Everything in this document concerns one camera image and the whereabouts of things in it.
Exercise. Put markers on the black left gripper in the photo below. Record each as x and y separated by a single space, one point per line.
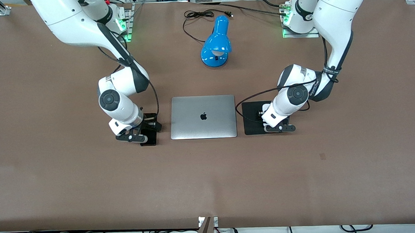
258 114

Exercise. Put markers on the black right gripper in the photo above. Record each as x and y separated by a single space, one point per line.
150 126

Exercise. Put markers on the black smartphone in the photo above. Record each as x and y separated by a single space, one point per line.
148 139

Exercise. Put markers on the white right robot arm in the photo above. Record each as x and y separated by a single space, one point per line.
71 26

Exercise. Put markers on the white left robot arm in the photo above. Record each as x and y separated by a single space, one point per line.
337 12

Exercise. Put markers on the black mouse pad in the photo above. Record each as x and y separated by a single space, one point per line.
252 124

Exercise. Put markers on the silver closed laptop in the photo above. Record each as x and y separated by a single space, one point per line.
203 125

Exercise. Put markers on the blue desk lamp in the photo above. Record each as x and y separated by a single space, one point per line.
215 38

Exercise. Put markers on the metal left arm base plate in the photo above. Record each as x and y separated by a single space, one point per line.
301 35

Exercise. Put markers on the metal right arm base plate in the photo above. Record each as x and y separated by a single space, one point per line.
129 28

